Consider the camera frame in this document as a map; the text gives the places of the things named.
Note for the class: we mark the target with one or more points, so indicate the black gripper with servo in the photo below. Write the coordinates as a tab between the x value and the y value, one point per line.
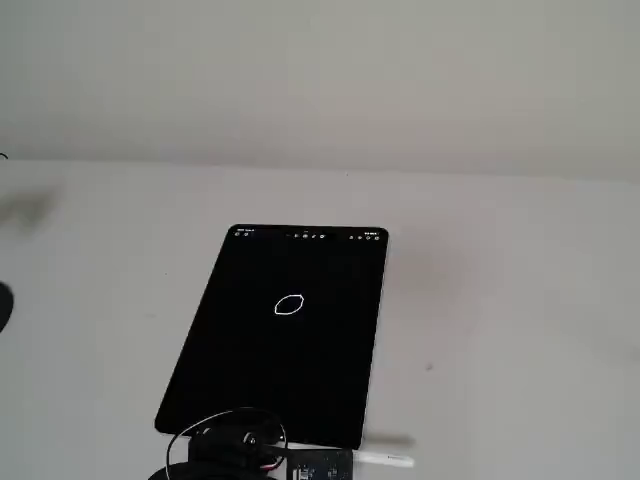
227	442

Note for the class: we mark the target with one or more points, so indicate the white stylus pencil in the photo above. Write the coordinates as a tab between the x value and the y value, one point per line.
385	459

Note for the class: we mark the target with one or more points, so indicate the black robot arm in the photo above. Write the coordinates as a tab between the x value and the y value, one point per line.
210	475

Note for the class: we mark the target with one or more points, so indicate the black screen tablet silver edge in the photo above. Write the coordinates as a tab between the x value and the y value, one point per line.
285	350

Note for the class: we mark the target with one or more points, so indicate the black round object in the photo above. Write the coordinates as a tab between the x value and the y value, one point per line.
5	307

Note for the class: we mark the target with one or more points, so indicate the black wrist camera board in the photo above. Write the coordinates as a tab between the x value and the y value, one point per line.
320	466

